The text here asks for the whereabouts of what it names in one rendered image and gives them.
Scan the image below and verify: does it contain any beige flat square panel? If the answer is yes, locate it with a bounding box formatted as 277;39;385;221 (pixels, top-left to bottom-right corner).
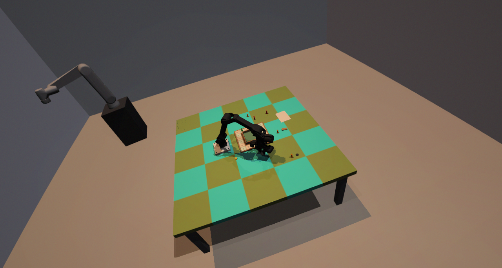
275;111;291;122

